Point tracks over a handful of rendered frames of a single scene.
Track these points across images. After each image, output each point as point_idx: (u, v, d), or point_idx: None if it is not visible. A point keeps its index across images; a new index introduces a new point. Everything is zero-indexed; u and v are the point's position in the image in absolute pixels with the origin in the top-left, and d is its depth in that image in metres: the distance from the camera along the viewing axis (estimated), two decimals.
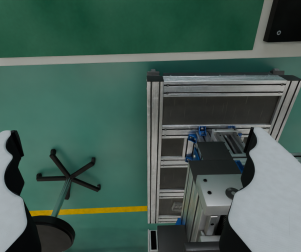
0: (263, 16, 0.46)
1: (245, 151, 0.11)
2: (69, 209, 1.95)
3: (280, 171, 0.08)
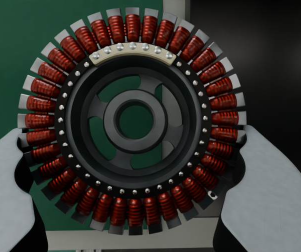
0: (169, 151, 0.18)
1: None
2: None
3: (269, 167, 0.08)
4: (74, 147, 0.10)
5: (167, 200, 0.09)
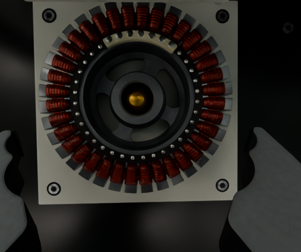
0: None
1: (245, 151, 0.11)
2: None
3: (280, 171, 0.08)
4: (84, 116, 0.12)
5: (159, 166, 0.11)
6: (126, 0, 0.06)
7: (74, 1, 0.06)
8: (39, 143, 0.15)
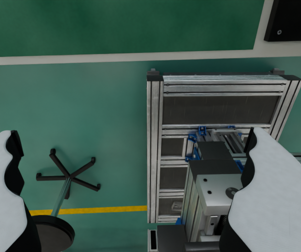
0: (263, 16, 0.45)
1: (245, 151, 0.11)
2: (68, 209, 1.95)
3: (280, 171, 0.08)
4: None
5: None
6: None
7: None
8: None
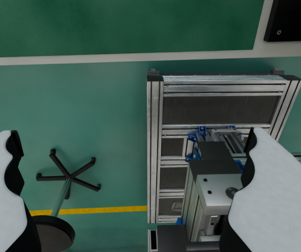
0: (263, 16, 0.45)
1: (245, 151, 0.11)
2: (69, 209, 1.95)
3: (280, 171, 0.08)
4: None
5: None
6: None
7: None
8: None
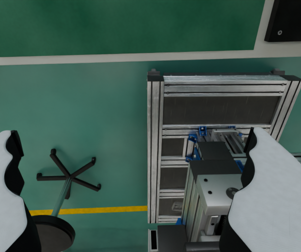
0: (264, 16, 0.45)
1: (245, 151, 0.11)
2: (69, 209, 1.95)
3: (280, 171, 0.08)
4: None
5: None
6: None
7: None
8: None
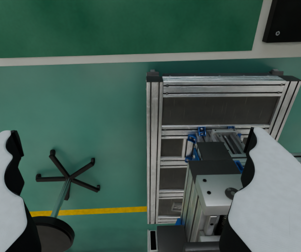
0: (262, 17, 0.46)
1: (245, 151, 0.11)
2: (68, 210, 1.94)
3: (280, 171, 0.08)
4: None
5: None
6: None
7: None
8: None
